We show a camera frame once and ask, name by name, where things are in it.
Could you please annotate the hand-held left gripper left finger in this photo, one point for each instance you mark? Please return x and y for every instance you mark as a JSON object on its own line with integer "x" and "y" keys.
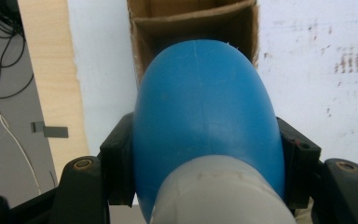
{"x": 118, "y": 161}

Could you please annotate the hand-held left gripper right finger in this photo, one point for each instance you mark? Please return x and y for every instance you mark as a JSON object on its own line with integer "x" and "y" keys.
{"x": 298, "y": 161}

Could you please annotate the blue bottle with white cap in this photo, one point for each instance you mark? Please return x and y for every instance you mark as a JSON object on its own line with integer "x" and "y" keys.
{"x": 205, "y": 118}

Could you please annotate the blue cardboard box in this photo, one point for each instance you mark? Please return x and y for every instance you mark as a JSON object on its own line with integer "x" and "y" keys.
{"x": 174, "y": 28}

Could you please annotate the grey tape strip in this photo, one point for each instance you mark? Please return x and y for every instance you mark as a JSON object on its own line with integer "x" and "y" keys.
{"x": 54, "y": 131}

